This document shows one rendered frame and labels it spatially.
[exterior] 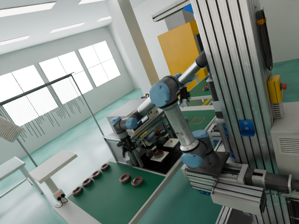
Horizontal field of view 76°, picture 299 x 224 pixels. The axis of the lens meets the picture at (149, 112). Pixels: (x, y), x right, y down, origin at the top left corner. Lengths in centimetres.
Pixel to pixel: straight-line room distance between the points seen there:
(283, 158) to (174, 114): 64
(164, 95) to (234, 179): 68
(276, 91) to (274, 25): 544
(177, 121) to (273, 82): 54
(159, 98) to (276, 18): 580
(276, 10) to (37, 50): 770
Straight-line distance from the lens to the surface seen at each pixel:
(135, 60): 601
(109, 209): 188
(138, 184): 188
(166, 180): 184
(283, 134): 121
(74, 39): 910
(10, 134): 217
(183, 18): 563
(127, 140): 138
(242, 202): 124
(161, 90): 96
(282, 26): 660
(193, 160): 113
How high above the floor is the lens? 188
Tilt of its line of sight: 19 degrees down
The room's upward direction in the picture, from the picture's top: 23 degrees counter-clockwise
